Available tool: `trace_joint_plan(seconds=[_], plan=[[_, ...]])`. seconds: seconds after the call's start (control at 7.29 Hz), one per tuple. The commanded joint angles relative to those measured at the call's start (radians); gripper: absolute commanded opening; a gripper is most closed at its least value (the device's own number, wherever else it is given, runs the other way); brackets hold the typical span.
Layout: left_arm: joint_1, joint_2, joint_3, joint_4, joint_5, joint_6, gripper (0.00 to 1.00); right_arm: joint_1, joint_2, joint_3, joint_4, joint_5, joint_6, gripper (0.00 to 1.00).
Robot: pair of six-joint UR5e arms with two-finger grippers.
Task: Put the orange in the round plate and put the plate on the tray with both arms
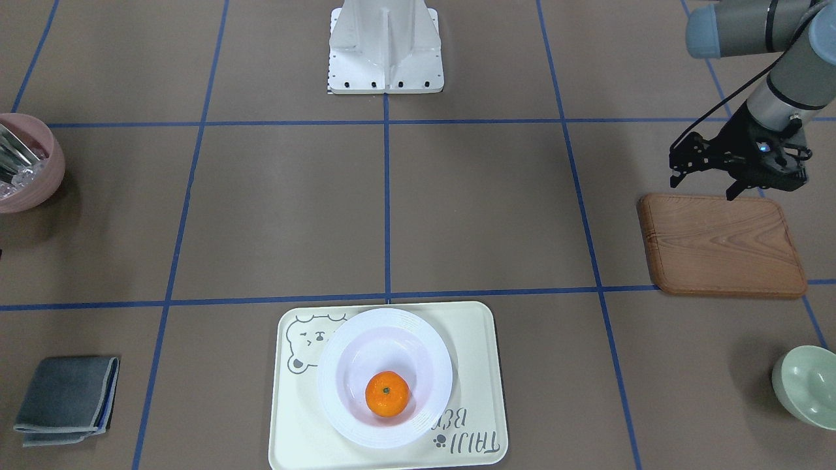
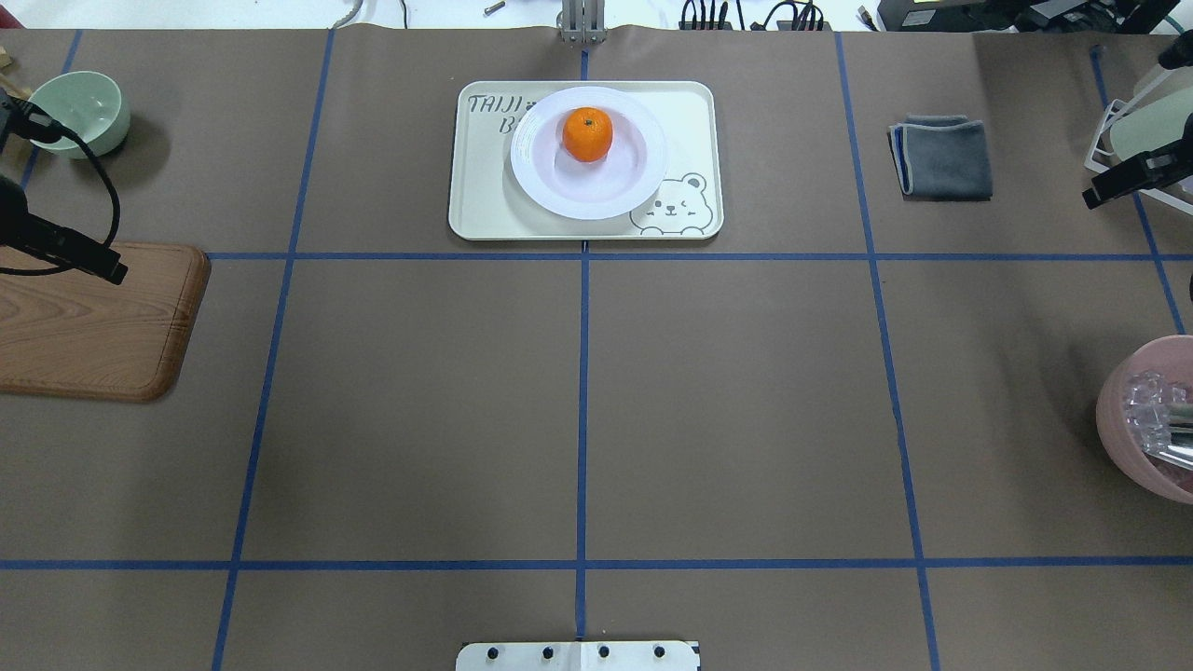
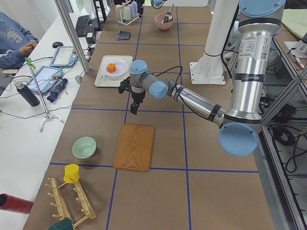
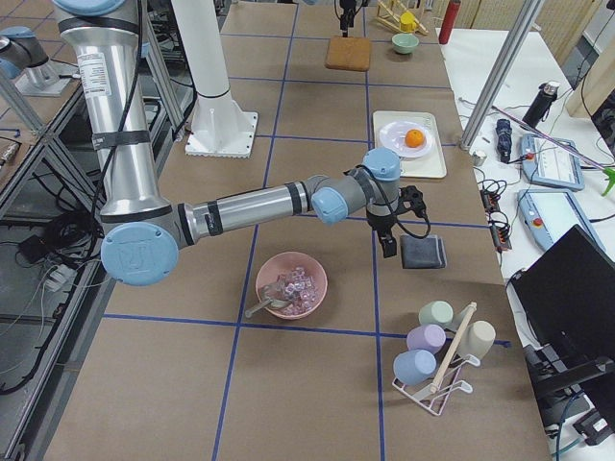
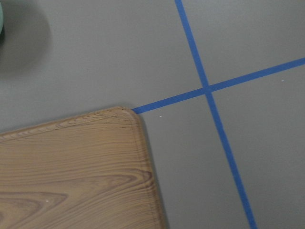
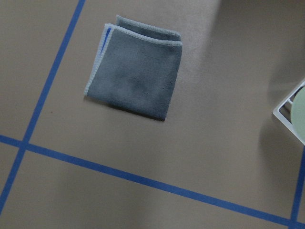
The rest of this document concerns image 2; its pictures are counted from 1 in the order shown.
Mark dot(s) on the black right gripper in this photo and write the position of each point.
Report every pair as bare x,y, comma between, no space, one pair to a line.
1139,176

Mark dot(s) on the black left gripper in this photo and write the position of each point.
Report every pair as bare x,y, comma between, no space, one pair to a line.
65,250

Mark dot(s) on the white round plate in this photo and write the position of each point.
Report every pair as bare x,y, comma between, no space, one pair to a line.
611,186

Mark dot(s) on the orange mandarin fruit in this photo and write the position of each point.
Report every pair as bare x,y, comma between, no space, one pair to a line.
588,134

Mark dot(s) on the brown wooden tray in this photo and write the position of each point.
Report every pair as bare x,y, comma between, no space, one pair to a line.
70,335

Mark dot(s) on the cream bear print tray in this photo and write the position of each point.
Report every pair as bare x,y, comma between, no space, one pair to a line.
486,203

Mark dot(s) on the rack with pastel cups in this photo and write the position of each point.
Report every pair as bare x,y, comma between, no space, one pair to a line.
1153,117

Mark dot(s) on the light green bowl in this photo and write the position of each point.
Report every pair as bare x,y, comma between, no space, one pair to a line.
89,103

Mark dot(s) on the folded grey cloth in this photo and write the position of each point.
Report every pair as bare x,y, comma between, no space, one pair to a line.
942,158

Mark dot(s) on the metal scoop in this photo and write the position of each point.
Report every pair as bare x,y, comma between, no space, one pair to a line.
1165,432

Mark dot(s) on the pink bowl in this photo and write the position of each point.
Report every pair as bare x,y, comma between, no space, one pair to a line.
1172,357

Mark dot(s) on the aluminium frame post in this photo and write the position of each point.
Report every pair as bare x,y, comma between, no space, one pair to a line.
582,22

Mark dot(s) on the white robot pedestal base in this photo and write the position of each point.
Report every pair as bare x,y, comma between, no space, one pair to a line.
581,655

